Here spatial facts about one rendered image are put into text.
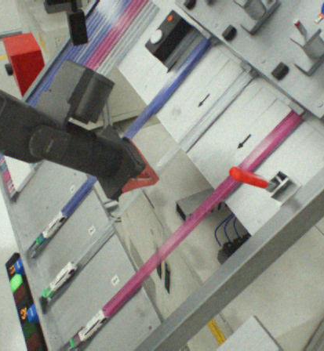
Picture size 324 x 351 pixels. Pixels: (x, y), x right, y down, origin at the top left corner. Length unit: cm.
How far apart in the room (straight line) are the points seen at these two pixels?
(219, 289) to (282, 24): 34
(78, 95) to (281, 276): 62
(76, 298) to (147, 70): 42
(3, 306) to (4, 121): 130
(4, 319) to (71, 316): 92
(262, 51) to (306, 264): 56
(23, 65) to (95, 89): 88
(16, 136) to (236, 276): 31
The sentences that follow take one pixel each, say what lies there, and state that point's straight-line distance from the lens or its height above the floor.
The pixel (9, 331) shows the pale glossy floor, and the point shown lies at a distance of 162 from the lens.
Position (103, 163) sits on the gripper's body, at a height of 103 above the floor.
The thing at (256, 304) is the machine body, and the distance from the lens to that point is 90.
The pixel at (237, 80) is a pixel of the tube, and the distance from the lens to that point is 62.
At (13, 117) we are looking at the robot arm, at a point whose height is 116.
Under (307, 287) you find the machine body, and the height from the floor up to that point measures 62.
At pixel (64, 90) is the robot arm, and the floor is 113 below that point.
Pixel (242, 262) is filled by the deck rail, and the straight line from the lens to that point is 53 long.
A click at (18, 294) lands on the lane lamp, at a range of 90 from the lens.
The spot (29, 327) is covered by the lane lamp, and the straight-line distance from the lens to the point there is 85.
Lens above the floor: 140
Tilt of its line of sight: 45 degrees down
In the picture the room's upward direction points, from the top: straight up
